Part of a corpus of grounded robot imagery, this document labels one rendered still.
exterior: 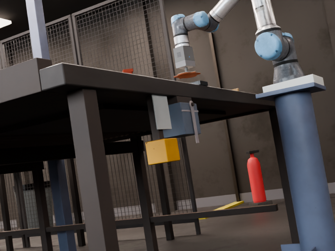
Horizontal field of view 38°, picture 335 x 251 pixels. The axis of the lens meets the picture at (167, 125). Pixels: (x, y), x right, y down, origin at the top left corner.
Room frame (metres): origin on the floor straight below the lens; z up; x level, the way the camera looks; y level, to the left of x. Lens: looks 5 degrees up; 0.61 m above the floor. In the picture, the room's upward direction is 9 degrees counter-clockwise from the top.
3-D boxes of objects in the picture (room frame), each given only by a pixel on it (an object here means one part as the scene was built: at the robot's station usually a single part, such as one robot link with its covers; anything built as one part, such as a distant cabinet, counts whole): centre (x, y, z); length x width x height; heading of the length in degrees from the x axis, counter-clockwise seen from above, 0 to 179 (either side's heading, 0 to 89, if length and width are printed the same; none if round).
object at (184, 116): (1.81, -0.05, 0.77); 0.14 x 0.11 x 0.18; 151
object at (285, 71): (2.26, -0.60, 0.96); 0.15 x 0.15 x 0.10
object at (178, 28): (2.40, -0.14, 1.30); 0.09 x 0.08 x 0.11; 56
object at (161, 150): (1.65, 0.03, 0.74); 0.09 x 0.08 x 0.24; 151
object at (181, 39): (2.40, -0.14, 1.22); 0.08 x 0.08 x 0.05
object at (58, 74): (2.15, -0.22, 0.89); 2.08 x 0.08 x 0.06; 151
